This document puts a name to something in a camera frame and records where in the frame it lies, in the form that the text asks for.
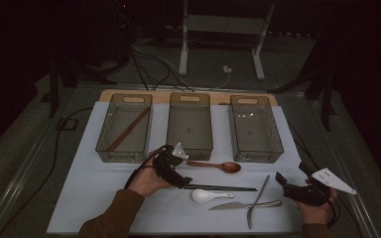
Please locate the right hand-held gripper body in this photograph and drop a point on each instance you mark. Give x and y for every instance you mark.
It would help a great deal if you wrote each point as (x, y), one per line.
(314, 195)

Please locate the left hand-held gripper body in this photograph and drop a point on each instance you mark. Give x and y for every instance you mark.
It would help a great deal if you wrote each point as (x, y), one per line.
(165, 165)

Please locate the white ceramic spoon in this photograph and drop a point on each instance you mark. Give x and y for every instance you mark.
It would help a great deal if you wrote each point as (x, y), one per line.
(201, 195)

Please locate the black chopstick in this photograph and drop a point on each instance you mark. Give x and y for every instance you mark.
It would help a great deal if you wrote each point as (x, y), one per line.
(225, 187)
(221, 189)

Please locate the smoky clear plastic bin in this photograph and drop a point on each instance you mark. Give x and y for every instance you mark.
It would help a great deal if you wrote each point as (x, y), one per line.
(189, 129)
(254, 132)
(119, 125)

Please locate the brown wooden spoon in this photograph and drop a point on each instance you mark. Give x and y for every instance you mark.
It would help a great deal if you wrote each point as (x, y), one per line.
(229, 167)

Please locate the metal knife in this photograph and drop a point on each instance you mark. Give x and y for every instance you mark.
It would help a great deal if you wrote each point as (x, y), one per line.
(228, 206)

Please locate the metal fork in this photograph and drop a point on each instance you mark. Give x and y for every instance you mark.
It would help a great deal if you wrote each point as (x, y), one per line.
(257, 200)

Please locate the person's right hand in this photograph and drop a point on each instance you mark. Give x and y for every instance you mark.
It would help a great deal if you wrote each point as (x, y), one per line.
(317, 214)

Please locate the person's left hand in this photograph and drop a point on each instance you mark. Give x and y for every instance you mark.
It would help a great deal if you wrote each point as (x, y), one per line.
(145, 183)

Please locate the white table mat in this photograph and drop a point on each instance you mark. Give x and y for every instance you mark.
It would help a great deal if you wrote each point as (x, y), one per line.
(178, 218)

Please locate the black tripod stand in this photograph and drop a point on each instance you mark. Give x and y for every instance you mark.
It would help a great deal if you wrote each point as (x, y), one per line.
(326, 109)
(53, 95)

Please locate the white power adapter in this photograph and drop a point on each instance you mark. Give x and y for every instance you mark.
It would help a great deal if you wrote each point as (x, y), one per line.
(227, 69)

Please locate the white metal stand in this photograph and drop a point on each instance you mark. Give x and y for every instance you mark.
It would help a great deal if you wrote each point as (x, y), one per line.
(183, 49)

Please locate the dark equipment stand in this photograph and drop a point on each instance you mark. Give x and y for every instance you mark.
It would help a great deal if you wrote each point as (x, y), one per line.
(122, 33)

